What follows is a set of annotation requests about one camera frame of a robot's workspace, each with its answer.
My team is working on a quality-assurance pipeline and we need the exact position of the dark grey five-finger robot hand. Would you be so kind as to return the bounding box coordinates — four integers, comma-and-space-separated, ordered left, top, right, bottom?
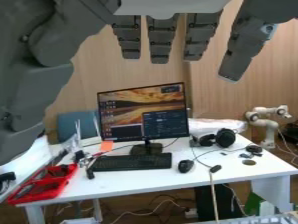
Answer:
0, 0, 298, 166

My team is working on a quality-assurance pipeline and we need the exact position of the blue chair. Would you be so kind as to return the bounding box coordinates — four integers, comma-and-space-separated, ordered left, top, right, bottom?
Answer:
56, 110, 101, 145

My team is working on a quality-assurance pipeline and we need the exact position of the black computer monitor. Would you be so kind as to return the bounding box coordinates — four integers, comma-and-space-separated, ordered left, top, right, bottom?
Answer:
96, 82, 192, 156

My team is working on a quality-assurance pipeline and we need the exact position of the orange paper note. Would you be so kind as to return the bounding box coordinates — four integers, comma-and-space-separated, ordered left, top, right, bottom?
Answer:
98, 140, 116, 153

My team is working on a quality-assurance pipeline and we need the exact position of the white desk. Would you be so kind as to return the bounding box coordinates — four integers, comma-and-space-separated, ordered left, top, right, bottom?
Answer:
15, 131, 298, 224
0, 135, 56, 204

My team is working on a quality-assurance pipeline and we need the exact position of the red tray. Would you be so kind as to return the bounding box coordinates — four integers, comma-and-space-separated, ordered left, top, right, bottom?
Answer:
32, 162, 80, 184
5, 176, 69, 206

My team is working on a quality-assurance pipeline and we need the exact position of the small black block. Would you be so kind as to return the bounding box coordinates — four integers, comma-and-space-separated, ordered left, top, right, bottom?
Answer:
84, 167, 97, 181

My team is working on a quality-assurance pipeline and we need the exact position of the black keyboard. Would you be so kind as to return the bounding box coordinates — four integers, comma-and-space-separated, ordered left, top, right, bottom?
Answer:
90, 152, 173, 173

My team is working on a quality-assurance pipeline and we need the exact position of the black computer mouse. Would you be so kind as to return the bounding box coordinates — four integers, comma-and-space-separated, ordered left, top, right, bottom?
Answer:
177, 159, 197, 174

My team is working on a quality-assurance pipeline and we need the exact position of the small white jointed device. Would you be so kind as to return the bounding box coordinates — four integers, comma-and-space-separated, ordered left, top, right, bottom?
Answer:
245, 104, 294, 150

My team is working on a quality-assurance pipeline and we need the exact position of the brown round coaster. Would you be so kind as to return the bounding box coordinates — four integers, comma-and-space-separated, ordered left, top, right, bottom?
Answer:
241, 159, 258, 167

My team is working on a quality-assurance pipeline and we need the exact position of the small black puck with cable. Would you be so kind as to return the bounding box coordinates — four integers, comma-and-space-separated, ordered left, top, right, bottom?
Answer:
209, 164, 223, 174

